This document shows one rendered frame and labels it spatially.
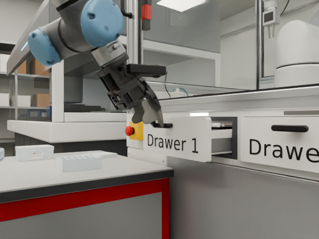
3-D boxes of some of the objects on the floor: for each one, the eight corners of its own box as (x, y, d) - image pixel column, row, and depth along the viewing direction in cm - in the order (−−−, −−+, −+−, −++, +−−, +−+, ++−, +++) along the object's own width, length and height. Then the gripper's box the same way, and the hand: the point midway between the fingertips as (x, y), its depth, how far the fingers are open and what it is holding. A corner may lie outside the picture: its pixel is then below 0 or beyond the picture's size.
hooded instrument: (49, 306, 136) (48, -57, 135) (6, 206, 289) (6, 36, 288) (220, 243, 204) (220, 2, 203) (112, 189, 357) (112, 51, 356)
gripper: (89, 73, 70) (132, 140, 77) (107, 67, 61) (154, 142, 68) (115, 57, 74) (153, 122, 81) (135, 49, 65) (176, 122, 72)
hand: (158, 121), depth 76 cm, fingers closed on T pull, 3 cm apart
